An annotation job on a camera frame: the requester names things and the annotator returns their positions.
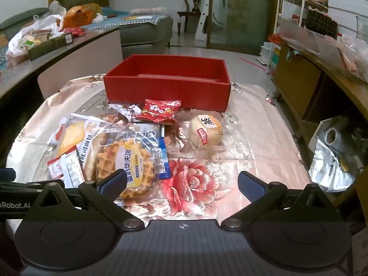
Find grey cabinet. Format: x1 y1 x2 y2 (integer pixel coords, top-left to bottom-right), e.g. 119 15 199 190
0 27 124 101

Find orange plastic basket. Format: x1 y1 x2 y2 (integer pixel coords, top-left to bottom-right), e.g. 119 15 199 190
63 10 94 29

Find pink plastic bag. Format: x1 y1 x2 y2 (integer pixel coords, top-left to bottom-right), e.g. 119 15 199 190
335 33 368 74

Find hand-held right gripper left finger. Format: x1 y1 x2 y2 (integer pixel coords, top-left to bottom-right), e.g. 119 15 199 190
23 169 144 231

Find yellow mesh cover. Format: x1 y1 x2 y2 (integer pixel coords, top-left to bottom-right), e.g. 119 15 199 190
83 3 102 15

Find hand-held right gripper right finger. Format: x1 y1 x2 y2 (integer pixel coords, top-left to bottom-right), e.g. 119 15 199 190
221 171 344 231

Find clear plastic container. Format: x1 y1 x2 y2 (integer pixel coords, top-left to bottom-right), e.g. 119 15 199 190
279 20 345 61

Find pink pillow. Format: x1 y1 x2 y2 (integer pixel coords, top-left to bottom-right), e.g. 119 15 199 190
130 7 168 16

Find floral tablecloth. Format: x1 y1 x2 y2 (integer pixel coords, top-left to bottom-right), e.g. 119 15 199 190
6 73 312 227

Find waffle packet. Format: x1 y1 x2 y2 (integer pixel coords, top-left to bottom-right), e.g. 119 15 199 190
95 122 171 199

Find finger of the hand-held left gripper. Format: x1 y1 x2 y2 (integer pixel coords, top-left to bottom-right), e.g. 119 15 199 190
0 168 65 193

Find clear bread packet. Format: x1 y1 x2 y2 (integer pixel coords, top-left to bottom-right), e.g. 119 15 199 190
82 131 102 183

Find red plastic bag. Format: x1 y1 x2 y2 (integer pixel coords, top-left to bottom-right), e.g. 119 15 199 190
64 27 86 38

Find red cardboard box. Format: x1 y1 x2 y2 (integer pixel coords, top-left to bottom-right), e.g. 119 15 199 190
103 54 232 112

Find round bun packet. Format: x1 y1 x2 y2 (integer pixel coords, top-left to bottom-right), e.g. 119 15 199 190
184 112 230 150

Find white plastic bag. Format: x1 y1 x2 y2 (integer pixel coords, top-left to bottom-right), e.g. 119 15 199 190
6 14 64 64

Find wooden cabinet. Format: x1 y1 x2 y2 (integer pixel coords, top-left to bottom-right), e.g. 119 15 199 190
272 36 368 207

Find white storage bins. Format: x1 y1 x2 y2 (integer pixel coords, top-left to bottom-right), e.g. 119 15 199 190
259 42 276 65

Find white meat snack packet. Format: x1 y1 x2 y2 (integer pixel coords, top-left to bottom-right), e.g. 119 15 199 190
108 101 143 123

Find dark green box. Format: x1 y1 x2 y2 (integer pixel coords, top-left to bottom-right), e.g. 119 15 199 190
27 32 73 61

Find silver foil bag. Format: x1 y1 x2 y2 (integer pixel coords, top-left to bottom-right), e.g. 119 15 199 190
308 138 356 193

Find glass sliding door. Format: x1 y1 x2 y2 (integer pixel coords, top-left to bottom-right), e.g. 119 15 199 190
209 0 278 56

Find yellow cake packet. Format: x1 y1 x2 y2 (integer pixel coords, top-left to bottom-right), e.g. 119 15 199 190
55 116 87 157

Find white bread picture packet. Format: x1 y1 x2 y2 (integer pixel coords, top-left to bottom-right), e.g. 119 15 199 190
47 147 85 189

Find grey sofa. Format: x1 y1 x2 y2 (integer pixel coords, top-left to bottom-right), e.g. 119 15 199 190
0 7 174 49

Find red snack packet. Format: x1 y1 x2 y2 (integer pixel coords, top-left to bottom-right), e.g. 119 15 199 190
135 98 182 125

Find white board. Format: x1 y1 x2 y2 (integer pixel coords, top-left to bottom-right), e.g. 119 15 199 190
195 0 213 41

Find dark woven basket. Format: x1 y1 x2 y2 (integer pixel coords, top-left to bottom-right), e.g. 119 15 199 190
305 7 339 38

